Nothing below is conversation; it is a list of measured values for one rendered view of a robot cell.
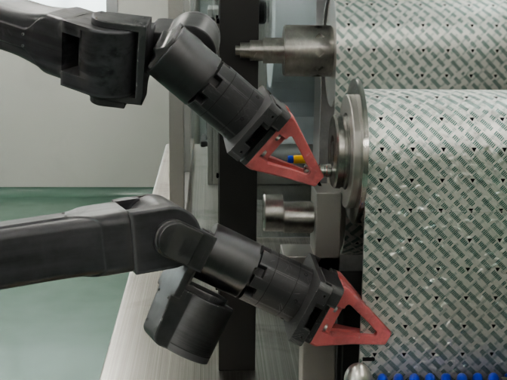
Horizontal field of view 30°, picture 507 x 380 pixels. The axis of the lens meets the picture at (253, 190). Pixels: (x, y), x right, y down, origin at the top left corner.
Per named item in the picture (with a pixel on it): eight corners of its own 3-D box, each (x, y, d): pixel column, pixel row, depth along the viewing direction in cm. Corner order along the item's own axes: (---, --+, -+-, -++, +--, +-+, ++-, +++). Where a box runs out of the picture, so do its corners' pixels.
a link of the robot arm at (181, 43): (133, 72, 90) (171, 29, 88) (145, 51, 96) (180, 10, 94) (189, 118, 92) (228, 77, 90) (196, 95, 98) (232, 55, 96)
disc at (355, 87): (339, 203, 105) (344, 69, 101) (344, 203, 105) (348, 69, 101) (360, 243, 90) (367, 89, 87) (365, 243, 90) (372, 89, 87)
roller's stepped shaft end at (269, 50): (235, 62, 120) (235, 36, 119) (282, 62, 120) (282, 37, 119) (235, 64, 117) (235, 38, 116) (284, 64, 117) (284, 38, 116)
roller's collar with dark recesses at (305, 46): (281, 74, 122) (281, 23, 121) (327, 74, 122) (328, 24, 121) (284, 78, 116) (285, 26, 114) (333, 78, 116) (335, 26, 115)
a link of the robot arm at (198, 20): (84, 105, 93) (87, 19, 89) (107, 68, 103) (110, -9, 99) (206, 119, 93) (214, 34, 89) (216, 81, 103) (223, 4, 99)
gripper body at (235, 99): (241, 166, 90) (182, 116, 89) (234, 141, 100) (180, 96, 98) (287, 114, 89) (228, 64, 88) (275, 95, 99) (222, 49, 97)
